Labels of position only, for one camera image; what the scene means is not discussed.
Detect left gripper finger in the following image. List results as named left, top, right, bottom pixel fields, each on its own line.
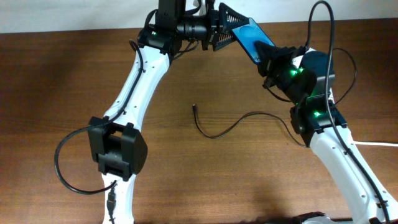
left=218, top=2, right=249, bottom=32
left=213, top=32, right=236, bottom=51

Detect white power strip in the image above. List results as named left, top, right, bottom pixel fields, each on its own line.
left=328, top=88, right=335, bottom=103

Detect blue Galaxy smartphone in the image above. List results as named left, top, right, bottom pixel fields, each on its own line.
left=232, top=17, right=275, bottom=65

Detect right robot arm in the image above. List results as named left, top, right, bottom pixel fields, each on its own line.
left=254, top=40, right=397, bottom=223

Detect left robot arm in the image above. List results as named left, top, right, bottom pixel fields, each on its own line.
left=88, top=1, right=249, bottom=223

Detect black USB charging cable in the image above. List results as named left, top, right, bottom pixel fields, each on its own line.
left=192, top=47, right=358, bottom=148

